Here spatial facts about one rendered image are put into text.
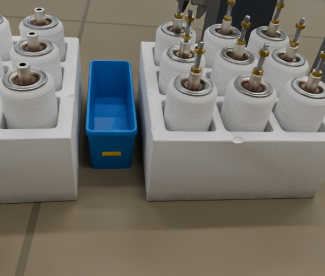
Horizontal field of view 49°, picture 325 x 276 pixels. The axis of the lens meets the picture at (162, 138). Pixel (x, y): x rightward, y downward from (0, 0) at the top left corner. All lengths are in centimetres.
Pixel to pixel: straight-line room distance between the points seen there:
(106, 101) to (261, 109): 50
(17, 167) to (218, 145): 38
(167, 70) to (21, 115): 30
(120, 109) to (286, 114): 47
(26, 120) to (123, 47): 72
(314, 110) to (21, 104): 54
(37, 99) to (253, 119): 40
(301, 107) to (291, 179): 17
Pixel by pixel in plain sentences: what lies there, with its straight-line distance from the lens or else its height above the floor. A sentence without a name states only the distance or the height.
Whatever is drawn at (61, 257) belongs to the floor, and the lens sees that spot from 71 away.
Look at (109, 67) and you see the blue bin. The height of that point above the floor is 10.
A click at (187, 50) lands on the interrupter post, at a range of 76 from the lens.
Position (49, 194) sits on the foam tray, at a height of 3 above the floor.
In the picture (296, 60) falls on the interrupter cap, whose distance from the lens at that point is 85.
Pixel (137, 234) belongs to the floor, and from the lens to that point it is 73.
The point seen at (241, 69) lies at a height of 25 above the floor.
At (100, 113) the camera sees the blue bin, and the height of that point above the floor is 0.
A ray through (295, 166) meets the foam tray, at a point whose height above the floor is 11.
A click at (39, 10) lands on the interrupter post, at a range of 87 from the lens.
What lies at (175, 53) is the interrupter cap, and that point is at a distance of 77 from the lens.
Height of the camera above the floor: 61
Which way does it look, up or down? 41 degrees down
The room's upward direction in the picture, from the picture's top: 7 degrees clockwise
